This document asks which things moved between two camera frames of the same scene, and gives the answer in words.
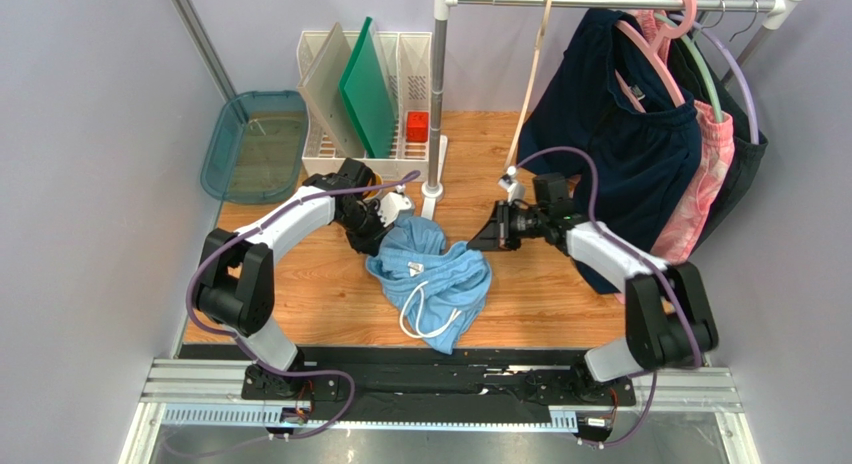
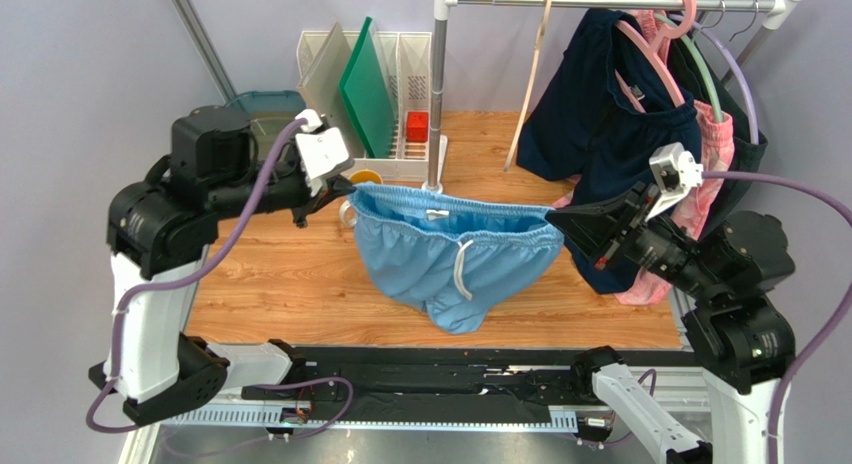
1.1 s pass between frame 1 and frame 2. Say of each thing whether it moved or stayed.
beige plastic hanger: stayed
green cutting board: stayed
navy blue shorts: stayed
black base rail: stayed
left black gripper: moved
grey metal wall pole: stayed
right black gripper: moved
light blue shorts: moved
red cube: stayed
